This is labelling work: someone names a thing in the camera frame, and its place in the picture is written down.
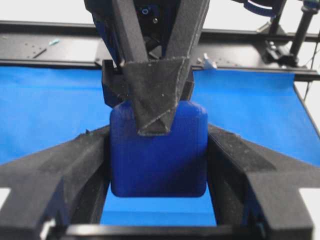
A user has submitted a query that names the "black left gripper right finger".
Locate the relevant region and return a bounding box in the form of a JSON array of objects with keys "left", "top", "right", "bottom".
[{"left": 207, "top": 125, "right": 320, "bottom": 232}]

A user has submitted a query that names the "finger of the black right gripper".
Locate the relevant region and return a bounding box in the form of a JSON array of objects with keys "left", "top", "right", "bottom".
[{"left": 123, "top": 0, "right": 210, "bottom": 136}]

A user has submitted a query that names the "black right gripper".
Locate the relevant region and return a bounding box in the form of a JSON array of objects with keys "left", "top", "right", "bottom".
[{"left": 84, "top": 0, "right": 181, "bottom": 108}]

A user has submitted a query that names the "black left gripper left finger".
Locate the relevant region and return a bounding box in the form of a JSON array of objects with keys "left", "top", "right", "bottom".
[{"left": 0, "top": 126, "right": 110, "bottom": 230}]

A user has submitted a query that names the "blue block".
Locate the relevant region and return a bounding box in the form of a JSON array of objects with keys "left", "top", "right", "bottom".
[{"left": 109, "top": 101, "right": 208, "bottom": 198}]

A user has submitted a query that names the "blue table cloth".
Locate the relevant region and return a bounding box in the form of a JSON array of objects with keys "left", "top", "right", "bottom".
[{"left": 0, "top": 66, "right": 320, "bottom": 226}]

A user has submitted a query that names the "black aluminium frame rail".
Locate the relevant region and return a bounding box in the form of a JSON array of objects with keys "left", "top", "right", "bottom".
[{"left": 0, "top": 21, "right": 320, "bottom": 82}]

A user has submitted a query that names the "black camera stand pole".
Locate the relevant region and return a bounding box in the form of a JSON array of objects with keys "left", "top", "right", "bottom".
[{"left": 257, "top": 0, "right": 320, "bottom": 67}]

